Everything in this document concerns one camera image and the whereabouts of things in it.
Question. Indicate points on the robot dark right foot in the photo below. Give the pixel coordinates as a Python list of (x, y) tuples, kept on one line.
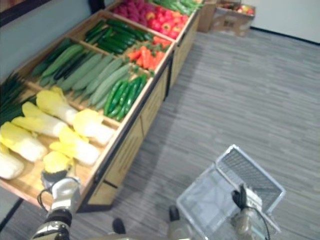
[(174, 213)]

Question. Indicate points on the robot dark left foot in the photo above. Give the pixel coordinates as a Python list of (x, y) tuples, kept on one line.
[(118, 225)]

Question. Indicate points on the pale green loofah gourd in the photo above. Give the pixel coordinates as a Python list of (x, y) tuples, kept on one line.
[(93, 71), (103, 76), (80, 71), (110, 83)]

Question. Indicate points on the large cardboard box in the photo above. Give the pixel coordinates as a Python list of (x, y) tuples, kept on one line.
[(232, 22)]

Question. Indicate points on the robot silver right leg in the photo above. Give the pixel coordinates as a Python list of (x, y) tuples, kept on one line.
[(180, 230)]

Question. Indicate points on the dark slim long cucumber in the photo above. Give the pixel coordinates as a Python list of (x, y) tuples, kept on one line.
[(72, 66)]

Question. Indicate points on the orange carrot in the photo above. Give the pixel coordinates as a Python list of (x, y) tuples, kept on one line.
[(145, 57), (162, 42), (157, 60), (134, 55), (140, 61)]

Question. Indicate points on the magenta vegetable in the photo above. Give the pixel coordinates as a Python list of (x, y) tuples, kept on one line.
[(132, 14), (143, 20), (136, 4), (119, 10), (149, 8)]

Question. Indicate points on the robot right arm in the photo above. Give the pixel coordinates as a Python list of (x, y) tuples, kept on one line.
[(246, 222)]

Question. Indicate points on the long green pepper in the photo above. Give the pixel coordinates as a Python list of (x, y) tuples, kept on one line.
[(186, 8), (166, 5), (192, 3)]

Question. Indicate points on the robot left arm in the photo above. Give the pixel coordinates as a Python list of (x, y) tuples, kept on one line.
[(63, 197)]

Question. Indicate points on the narrow cardboard box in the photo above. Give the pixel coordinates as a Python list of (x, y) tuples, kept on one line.
[(206, 17)]

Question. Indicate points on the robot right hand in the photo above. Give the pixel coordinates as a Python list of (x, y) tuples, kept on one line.
[(240, 198)]

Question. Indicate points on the bright green long gourd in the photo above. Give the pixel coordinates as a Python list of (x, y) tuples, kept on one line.
[(63, 60)]

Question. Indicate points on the dark green long gourd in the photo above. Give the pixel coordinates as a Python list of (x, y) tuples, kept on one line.
[(51, 57)]

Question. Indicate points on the yellow white napa cabbage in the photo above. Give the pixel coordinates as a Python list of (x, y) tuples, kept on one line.
[(40, 122), (75, 147), (21, 141), (56, 106), (92, 126), (8, 165)]

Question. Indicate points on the large wooden produce stand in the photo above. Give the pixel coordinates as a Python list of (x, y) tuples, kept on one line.
[(130, 140)]

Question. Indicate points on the glossy green chili pepper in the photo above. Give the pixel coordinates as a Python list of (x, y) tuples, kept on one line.
[(122, 111), (141, 83), (133, 93), (112, 96), (127, 92), (114, 112), (119, 96)]

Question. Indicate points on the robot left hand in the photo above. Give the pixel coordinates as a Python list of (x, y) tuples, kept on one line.
[(51, 178)]

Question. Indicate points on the dark green onion bunch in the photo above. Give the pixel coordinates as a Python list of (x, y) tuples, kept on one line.
[(15, 110), (11, 88)]

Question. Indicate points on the red yellow apples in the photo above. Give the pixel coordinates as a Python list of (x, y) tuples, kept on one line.
[(243, 8)]

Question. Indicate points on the dark green cucumber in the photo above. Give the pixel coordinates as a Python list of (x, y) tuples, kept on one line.
[(95, 28), (144, 36), (110, 48), (122, 25), (123, 35), (100, 35), (116, 42)]

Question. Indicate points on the small yellow napa cabbage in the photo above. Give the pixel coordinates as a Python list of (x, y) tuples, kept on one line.
[(57, 161)]

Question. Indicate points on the robot dark foot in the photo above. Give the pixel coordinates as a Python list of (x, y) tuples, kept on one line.
[(174, 213), (118, 225)]

